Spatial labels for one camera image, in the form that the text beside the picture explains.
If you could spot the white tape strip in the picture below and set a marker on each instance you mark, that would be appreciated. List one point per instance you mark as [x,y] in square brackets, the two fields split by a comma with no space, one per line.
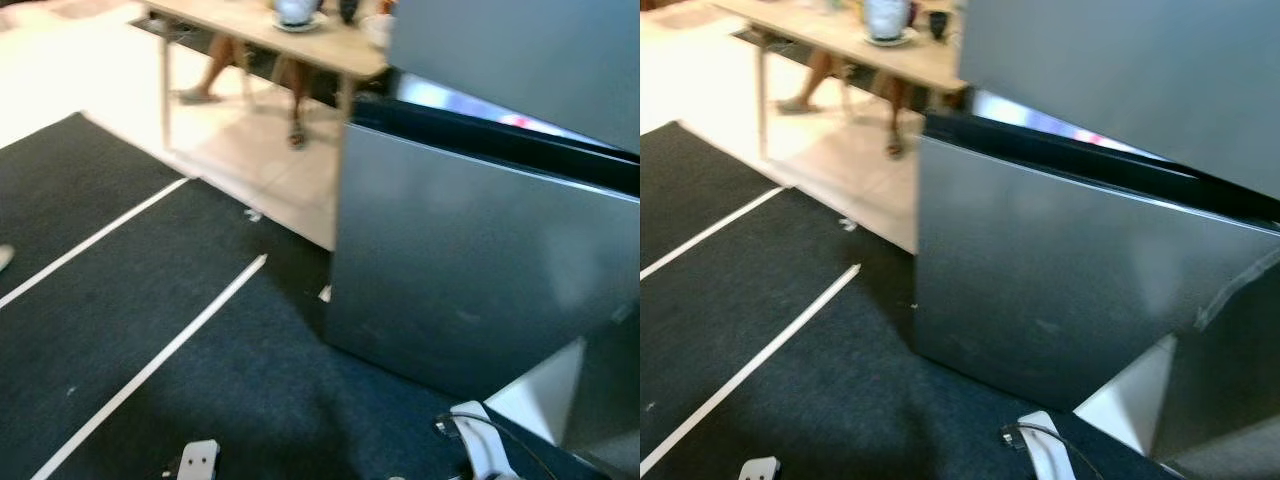
[712,233]
[95,242]
[150,365]
[750,369]

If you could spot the large black floor mat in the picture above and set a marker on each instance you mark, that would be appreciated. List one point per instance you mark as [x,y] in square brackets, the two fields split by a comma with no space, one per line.
[720,320]
[100,350]

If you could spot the small white tape scrap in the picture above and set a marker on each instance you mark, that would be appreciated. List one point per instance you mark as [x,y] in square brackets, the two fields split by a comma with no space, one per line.
[848,224]
[253,214]

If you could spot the grey freezer door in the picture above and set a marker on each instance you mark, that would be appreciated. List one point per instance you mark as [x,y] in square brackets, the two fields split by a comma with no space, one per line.
[520,60]
[1120,80]

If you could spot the light wooden dining table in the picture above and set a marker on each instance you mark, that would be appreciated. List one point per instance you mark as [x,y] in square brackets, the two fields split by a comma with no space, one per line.
[850,45]
[300,45]

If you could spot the leaf patterned plate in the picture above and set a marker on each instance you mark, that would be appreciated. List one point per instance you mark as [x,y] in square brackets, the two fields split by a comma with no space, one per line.
[890,42]
[300,28]

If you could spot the snack bag with label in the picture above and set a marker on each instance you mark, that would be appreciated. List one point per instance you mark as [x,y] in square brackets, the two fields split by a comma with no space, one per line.
[887,15]
[296,10]

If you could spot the white bowl with orange food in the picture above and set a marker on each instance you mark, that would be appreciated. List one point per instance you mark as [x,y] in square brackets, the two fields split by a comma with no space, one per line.
[377,30]

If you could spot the dark mug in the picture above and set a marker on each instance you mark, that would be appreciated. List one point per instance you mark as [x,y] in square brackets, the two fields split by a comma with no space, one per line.
[349,10]
[938,24]

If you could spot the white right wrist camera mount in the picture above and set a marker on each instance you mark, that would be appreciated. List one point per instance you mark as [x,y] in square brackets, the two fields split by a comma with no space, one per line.
[480,440]
[1045,450]

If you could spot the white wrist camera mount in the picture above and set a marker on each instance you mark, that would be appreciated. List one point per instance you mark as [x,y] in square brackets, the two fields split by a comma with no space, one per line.
[197,462]
[1045,450]
[480,440]
[760,470]

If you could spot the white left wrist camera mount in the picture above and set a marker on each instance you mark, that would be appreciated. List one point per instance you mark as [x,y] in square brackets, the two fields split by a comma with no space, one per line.
[197,462]
[760,470]

